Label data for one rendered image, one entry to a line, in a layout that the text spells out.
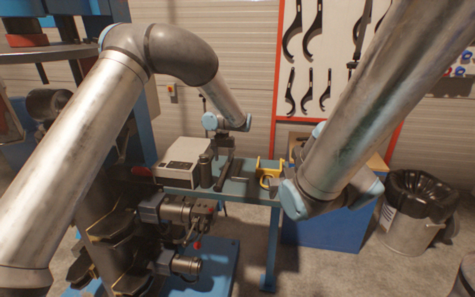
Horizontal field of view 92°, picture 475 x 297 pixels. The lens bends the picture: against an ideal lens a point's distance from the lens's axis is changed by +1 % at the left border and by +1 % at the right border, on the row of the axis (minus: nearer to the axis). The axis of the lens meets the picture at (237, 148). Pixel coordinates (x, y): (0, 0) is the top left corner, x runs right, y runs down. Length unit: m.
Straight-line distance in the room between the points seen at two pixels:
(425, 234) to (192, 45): 2.42
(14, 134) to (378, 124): 1.23
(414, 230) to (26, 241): 2.50
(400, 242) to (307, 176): 2.29
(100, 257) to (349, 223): 1.87
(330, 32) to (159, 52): 2.35
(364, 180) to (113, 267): 1.48
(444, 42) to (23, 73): 4.56
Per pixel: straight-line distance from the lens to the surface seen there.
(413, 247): 2.73
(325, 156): 0.39
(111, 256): 1.65
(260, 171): 1.40
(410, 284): 2.62
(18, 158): 4.21
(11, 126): 1.27
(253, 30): 2.81
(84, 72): 1.22
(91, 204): 1.39
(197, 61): 0.59
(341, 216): 2.24
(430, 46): 0.30
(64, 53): 0.98
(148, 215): 1.41
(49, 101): 1.20
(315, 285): 2.30
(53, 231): 0.51
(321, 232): 2.36
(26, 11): 1.18
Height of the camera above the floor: 1.89
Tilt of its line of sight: 28 degrees down
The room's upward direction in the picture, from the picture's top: straight up
